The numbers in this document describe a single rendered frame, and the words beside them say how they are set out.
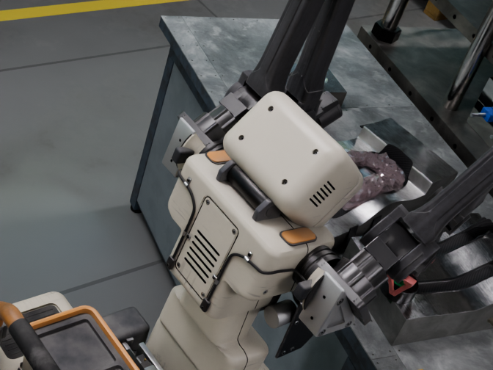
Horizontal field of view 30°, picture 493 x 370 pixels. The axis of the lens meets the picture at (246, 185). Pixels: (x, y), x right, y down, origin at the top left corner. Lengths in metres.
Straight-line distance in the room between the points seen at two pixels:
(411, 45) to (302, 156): 1.86
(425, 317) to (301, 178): 0.66
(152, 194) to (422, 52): 1.08
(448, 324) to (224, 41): 1.23
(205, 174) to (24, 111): 2.21
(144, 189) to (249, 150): 1.72
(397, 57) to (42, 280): 1.41
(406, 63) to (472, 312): 1.27
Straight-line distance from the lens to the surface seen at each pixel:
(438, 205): 1.60
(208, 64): 2.79
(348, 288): 1.55
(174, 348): 1.92
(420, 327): 2.12
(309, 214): 1.58
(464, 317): 2.19
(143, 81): 4.12
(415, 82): 3.15
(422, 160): 2.53
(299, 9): 1.73
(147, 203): 3.26
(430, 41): 3.46
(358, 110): 2.84
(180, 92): 2.96
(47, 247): 3.21
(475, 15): 3.14
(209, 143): 1.75
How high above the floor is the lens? 2.22
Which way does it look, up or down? 37 degrees down
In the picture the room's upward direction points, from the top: 20 degrees clockwise
